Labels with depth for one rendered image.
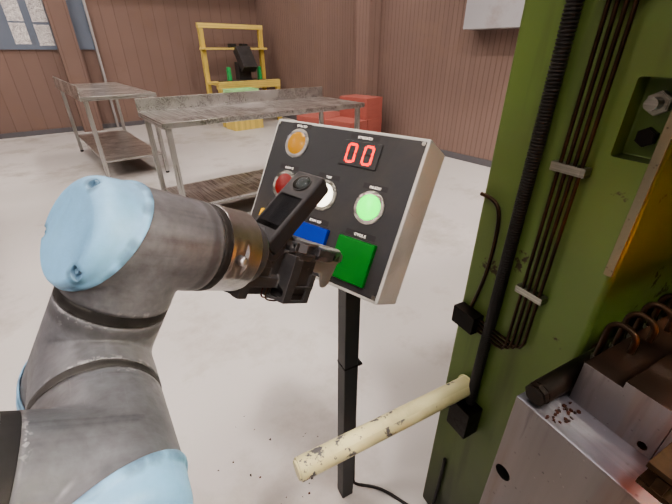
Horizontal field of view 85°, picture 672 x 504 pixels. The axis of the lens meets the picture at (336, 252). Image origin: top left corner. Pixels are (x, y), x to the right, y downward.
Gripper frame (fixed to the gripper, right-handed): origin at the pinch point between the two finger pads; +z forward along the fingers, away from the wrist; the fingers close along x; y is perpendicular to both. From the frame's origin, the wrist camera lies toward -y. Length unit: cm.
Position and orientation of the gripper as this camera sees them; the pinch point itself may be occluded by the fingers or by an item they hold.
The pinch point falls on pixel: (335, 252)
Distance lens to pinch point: 58.0
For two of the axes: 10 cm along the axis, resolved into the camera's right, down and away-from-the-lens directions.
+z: 5.2, 1.0, 8.5
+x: 8.0, 2.9, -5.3
